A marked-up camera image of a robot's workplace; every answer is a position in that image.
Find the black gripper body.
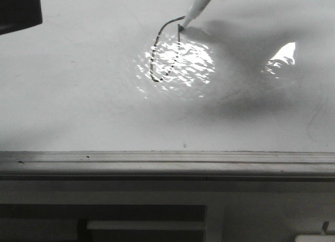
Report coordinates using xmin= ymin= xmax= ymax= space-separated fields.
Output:
xmin=1 ymin=0 xmax=42 ymax=35

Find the white whiteboard marker pen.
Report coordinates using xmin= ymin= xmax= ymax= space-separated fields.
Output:
xmin=178 ymin=0 xmax=211 ymax=32

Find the white whiteboard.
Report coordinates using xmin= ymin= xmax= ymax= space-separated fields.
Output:
xmin=1 ymin=0 xmax=334 ymax=152

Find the white box bottom right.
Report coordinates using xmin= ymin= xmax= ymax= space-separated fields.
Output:
xmin=295 ymin=235 xmax=335 ymax=242

